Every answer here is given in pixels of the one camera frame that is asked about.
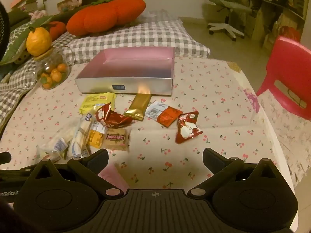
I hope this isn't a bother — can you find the orange yellow snack packet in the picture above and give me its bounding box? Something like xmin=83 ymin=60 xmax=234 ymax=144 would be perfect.
xmin=86 ymin=129 xmax=107 ymax=150

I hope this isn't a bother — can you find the white and red sachet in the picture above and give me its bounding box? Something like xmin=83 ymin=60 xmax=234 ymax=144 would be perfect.
xmin=145 ymin=101 xmax=183 ymax=127

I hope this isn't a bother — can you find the olive green sofa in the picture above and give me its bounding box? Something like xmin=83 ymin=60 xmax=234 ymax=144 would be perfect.
xmin=7 ymin=8 xmax=32 ymax=27

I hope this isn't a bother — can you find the gold snack packet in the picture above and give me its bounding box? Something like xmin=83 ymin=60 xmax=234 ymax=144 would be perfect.
xmin=124 ymin=93 xmax=151 ymax=122

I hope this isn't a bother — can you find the grey checked blanket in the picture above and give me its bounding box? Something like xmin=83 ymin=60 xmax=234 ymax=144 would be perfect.
xmin=0 ymin=19 xmax=211 ymax=129

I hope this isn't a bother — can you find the grey office chair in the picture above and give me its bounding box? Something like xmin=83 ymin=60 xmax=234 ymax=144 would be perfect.
xmin=203 ymin=0 xmax=253 ymax=42

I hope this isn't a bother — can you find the cluttered desk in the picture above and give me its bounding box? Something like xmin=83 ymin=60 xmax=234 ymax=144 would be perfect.
xmin=248 ymin=0 xmax=311 ymax=51

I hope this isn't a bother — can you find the yellow citrus jar stopper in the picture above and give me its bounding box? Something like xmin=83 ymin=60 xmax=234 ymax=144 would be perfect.
xmin=26 ymin=27 xmax=52 ymax=62

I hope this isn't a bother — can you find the stack of books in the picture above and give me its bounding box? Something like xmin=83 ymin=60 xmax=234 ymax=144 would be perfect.
xmin=11 ymin=0 xmax=33 ymax=11

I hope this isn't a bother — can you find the red bag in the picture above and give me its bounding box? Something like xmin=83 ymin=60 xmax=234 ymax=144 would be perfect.
xmin=279 ymin=25 xmax=302 ymax=42

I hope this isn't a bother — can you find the pile of small oranges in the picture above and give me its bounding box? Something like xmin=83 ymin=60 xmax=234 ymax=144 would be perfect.
xmin=40 ymin=63 xmax=68 ymax=89

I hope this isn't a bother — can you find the brown biscuit packet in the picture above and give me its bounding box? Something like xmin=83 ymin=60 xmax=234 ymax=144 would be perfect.
xmin=104 ymin=127 xmax=132 ymax=152

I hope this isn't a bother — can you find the glass jar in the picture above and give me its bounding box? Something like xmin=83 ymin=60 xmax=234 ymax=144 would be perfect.
xmin=34 ymin=47 xmax=71 ymax=91

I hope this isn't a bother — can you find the clear plastic bag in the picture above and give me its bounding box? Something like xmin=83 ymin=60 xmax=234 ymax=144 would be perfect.
xmin=143 ymin=11 xmax=180 ymax=22

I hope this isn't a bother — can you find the long clear bread packet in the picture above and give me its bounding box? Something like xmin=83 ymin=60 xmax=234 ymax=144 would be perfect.
xmin=67 ymin=120 xmax=93 ymax=159

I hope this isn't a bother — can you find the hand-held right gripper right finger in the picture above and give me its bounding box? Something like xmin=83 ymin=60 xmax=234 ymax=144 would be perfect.
xmin=187 ymin=148 xmax=283 ymax=197

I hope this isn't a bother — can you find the cherry print tablecloth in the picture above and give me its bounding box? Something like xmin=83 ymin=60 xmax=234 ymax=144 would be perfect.
xmin=0 ymin=58 xmax=302 ymax=224

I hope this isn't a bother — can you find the large orange pumpkin cushion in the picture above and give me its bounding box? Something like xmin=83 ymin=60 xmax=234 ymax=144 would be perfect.
xmin=66 ymin=0 xmax=146 ymax=36

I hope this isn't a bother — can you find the red plastic chair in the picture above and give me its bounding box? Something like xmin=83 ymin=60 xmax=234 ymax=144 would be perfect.
xmin=256 ymin=36 xmax=311 ymax=120

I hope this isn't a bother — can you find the black fan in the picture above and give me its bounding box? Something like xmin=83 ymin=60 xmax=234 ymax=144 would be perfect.
xmin=0 ymin=0 xmax=11 ymax=63

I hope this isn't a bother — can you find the pink snack packet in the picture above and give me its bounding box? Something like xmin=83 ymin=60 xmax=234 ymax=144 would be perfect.
xmin=98 ymin=164 xmax=129 ymax=195

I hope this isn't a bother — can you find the small plush toy with face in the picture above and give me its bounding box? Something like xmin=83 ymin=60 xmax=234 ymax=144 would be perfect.
xmin=12 ymin=52 xmax=31 ymax=65

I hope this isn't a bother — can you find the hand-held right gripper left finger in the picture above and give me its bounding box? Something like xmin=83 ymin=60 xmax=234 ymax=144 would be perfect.
xmin=31 ymin=149 xmax=125 ymax=198

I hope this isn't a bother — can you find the red white cartoon snack packet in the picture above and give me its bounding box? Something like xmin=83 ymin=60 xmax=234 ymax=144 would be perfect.
xmin=175 ymin=110 xmax=203 ymax=144

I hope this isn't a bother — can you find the small orange plush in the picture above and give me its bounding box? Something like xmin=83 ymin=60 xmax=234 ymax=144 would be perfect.
xmin=46 ymin=21 xmax=67 ymax=40

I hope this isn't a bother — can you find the pink and silver box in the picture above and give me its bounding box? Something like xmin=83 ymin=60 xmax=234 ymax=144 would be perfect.
xmin=74 ymin=47 xmax=175 ymax=96

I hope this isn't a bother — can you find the green patterned pillow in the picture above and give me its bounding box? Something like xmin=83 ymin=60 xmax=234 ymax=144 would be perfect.
xmin=0 ymin=19 xmax=52 ymax=66

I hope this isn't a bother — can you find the small pink plush toy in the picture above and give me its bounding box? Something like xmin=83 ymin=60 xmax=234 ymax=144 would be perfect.
xmin=30 ymin=10 xmax=46 ymax=20

